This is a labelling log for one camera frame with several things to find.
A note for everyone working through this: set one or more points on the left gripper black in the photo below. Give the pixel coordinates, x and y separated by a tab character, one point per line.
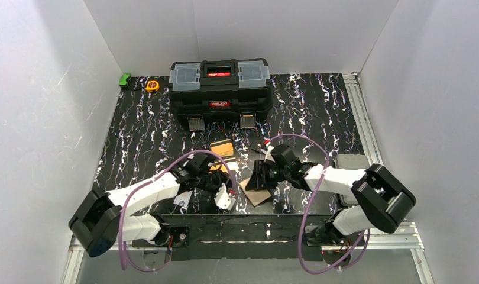
211	181

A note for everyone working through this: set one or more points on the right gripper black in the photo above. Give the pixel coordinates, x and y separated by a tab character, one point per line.
259	176

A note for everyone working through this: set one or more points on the tan card holder with sleeves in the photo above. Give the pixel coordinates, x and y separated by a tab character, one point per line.
255	197

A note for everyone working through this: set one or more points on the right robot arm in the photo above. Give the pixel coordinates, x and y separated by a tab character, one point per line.
383	201

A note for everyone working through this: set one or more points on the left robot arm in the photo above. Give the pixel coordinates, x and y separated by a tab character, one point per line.
106	218

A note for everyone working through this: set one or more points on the gold card stack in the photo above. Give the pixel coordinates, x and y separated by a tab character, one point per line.
223	148

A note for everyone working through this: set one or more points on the black toolbox with clear lids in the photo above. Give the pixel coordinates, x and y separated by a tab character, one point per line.
226	90

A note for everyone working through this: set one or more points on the yellow tape measure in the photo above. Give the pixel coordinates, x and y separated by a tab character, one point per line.
152	86

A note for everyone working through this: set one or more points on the green plastic object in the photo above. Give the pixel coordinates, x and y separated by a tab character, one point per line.
124	80

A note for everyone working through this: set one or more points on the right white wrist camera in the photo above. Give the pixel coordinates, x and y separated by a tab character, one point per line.
268	151

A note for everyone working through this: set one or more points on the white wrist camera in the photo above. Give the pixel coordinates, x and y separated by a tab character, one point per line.
223	199
268	151

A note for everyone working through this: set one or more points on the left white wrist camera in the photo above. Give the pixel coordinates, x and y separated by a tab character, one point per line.
223	199

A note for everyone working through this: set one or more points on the white aluminium table rail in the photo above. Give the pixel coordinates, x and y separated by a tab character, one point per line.
362	119

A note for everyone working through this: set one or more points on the front aluminium rail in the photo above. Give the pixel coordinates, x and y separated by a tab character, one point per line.
258	253

